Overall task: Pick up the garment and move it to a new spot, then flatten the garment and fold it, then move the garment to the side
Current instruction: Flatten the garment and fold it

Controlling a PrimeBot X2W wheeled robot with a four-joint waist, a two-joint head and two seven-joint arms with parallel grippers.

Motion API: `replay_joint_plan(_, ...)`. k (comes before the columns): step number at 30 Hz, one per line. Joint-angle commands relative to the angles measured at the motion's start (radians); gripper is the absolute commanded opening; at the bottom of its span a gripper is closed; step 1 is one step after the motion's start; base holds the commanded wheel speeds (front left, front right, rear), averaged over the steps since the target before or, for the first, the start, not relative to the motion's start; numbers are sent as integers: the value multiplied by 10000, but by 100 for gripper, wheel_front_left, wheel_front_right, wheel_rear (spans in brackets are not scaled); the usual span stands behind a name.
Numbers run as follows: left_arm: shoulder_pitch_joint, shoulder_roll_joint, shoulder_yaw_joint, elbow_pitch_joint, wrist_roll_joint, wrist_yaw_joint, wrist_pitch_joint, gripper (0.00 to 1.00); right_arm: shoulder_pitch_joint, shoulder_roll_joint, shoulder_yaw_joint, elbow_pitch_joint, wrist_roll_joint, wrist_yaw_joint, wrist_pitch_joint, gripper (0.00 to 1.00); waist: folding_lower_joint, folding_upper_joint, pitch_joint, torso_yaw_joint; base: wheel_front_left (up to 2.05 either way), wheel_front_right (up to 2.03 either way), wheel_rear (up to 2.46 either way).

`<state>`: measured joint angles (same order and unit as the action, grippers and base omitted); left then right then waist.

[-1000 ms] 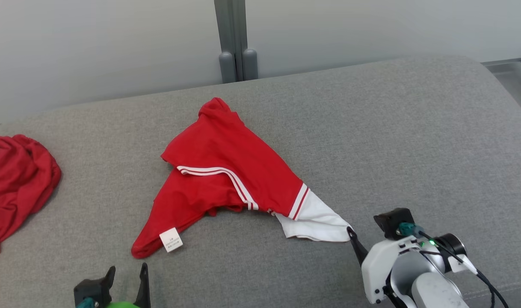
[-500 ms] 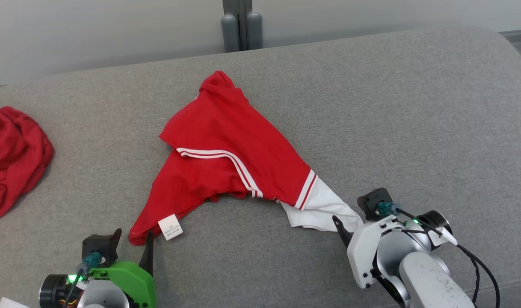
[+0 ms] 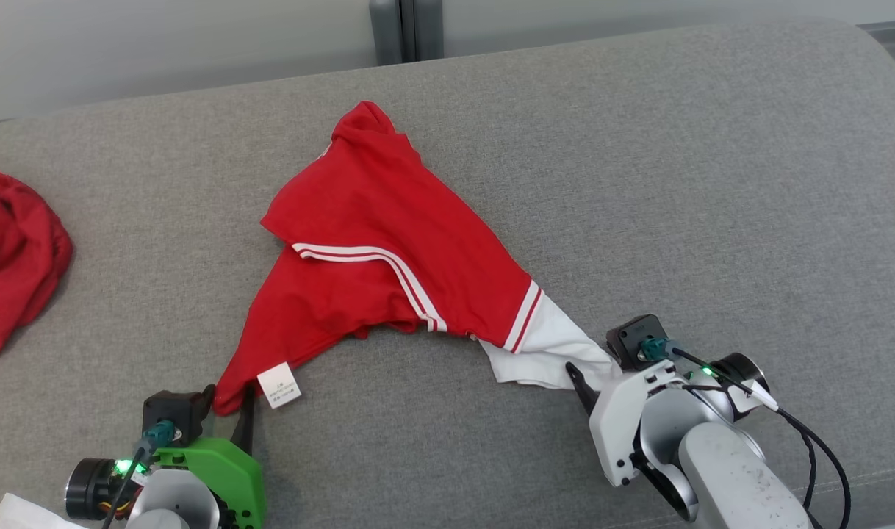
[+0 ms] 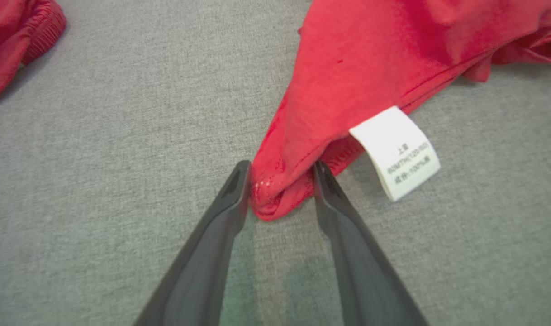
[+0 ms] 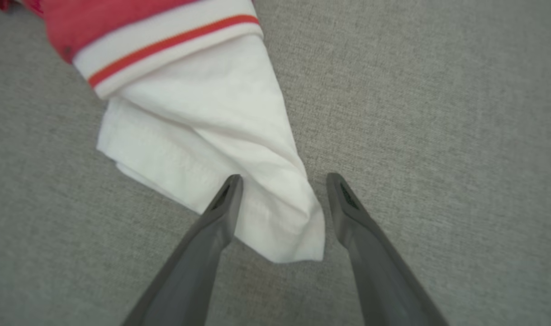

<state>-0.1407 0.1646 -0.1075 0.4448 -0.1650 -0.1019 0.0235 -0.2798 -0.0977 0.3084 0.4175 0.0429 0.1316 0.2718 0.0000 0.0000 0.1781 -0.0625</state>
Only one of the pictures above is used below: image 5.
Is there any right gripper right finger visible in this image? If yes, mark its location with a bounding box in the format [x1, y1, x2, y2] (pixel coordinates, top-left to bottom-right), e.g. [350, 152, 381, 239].
[326, 172, 449, 326]

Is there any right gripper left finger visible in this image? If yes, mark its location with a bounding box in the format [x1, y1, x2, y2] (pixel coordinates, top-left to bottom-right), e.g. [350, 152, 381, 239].
[122, 174, 244, 326]

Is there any red garment with striped trim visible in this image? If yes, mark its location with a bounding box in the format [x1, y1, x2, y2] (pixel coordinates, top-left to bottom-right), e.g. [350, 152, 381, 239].
[0, 0, 326, 264]

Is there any grey fabric sofa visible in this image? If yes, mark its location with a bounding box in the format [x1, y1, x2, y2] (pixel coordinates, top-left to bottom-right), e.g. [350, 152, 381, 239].
[0, 0, 551, 326]

